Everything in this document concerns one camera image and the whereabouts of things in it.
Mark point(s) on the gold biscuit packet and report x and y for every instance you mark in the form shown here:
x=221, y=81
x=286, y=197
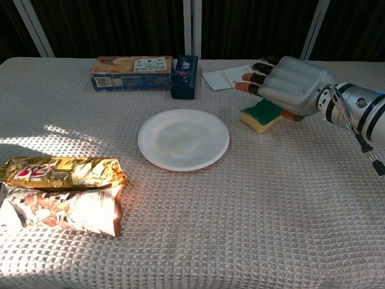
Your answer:
x=60, y=174

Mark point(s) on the beige waffle tablecloth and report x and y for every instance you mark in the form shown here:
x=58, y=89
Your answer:
x=192, y=210

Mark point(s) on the white frame post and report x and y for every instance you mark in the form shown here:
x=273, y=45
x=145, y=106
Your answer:
x=192, y=27
x=312, y=28
x=33, y=27

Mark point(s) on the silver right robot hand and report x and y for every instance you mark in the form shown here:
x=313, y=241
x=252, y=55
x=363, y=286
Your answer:
x=293, y=85

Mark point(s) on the yellow green sponge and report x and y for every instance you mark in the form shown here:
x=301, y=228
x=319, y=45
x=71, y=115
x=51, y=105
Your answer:
x=261, y=116

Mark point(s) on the orange blue cracker box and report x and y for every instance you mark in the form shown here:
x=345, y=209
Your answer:
x=132, y=74

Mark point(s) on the white plastic plate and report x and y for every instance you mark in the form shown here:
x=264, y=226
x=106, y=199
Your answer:
x=183, y=139

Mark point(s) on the dark blue small box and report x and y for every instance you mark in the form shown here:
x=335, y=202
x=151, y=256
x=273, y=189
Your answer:
x=184, y=77

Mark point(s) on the white brown snack bag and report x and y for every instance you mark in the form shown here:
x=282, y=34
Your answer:
x=66, y=210

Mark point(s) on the white paper card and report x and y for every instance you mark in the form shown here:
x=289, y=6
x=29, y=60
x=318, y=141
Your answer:
x=222, y=79

